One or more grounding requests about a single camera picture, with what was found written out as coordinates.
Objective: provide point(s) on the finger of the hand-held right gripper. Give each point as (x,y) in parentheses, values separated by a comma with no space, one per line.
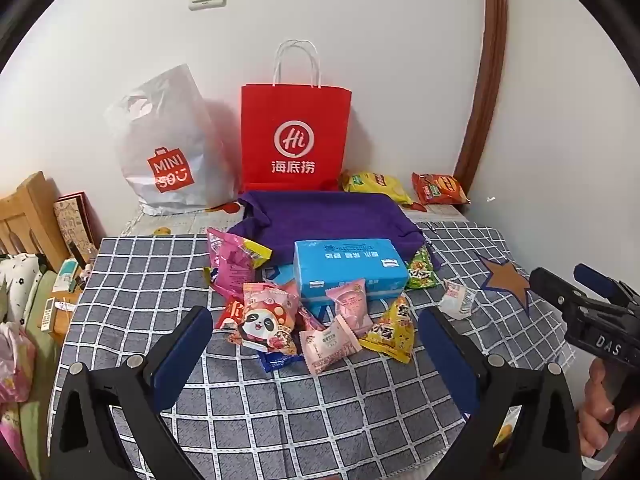
(595,280)
(555,287)

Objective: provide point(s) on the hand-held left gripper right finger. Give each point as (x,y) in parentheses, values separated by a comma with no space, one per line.
(445,355)

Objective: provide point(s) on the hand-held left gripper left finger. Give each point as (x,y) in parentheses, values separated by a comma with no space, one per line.
(185,345)

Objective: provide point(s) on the green triangular snack packet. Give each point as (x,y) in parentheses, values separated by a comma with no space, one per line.
(420,272)

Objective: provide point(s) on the purple towel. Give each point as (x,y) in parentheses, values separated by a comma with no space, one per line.
(325,220)

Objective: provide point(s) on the person's right hand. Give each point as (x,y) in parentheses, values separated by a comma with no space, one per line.
(595,410)

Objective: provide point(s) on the yellow triangular snack packet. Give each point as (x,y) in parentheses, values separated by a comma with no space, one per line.
(392,335)

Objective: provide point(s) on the small white snack packet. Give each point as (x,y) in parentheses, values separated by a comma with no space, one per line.
(457,300)

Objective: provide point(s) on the panda print snack packet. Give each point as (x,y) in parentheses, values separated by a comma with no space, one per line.
(262,322)

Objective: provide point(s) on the magenta snack packet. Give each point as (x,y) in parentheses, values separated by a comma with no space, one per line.
(230,265)

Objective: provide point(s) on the grey checked blanket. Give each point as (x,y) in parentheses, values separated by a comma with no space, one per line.
(250,410)

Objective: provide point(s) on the dark blue snack packet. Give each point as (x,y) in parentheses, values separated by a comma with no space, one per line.
(277,360)

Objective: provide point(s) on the long red pink snack packet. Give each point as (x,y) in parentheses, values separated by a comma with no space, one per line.
(310,320)

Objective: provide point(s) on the blue tissue pack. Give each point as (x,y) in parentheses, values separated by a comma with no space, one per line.
(350,265)

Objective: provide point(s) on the white remote control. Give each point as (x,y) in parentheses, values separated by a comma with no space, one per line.
(48,314)

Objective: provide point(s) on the orange chip bag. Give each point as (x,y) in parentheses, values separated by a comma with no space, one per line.
(440,189)

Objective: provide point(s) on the pink plastic bag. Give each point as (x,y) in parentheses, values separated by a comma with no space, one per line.
(15,365)

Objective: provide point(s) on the white spotted plush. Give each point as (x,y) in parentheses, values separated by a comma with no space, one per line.
(20,285)

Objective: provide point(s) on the yellow chip bag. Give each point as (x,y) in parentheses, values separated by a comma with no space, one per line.
(375,185)

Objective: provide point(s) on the wooden headboard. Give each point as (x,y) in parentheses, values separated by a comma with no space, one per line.
(30,210)

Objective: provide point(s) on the white plastic bag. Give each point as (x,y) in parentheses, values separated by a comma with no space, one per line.
(165,125)

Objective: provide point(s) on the red paper bag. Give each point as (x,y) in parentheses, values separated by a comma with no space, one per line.
(295,110)

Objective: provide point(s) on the brown wooden door frame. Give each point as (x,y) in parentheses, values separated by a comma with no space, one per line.
(492,60)

